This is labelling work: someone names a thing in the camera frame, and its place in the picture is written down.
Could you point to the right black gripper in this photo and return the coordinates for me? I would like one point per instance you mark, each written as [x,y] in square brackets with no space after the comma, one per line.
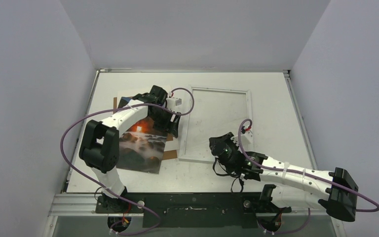
[219,142]

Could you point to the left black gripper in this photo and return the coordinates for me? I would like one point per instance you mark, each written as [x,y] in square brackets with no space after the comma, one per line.
[173,125]

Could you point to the brown cardboard backing board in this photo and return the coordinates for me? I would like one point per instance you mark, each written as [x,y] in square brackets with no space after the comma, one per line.
[170,153]

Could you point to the landscape photo print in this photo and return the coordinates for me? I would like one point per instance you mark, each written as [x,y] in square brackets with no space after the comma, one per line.
[133,161]

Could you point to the white picture frame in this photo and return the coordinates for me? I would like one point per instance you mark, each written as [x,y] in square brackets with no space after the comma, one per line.
[216,112]

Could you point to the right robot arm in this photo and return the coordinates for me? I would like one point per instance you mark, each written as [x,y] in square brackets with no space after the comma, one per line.
[288,185]

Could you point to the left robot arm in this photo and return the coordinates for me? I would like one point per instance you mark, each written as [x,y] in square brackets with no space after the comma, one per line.
[100,144]

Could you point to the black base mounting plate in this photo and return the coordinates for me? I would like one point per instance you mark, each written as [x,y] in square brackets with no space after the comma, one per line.
[197,210]

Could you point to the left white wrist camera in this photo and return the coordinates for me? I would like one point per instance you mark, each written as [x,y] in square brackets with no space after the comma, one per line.
[173,103]

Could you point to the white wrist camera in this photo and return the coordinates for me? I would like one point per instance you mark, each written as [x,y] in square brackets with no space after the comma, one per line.
[246,138]
[173,103]

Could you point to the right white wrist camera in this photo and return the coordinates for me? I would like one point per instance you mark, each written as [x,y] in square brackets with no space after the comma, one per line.
[246,138]

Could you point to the aluminium rail front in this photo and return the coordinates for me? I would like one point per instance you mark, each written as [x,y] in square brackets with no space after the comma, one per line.
[73,205]

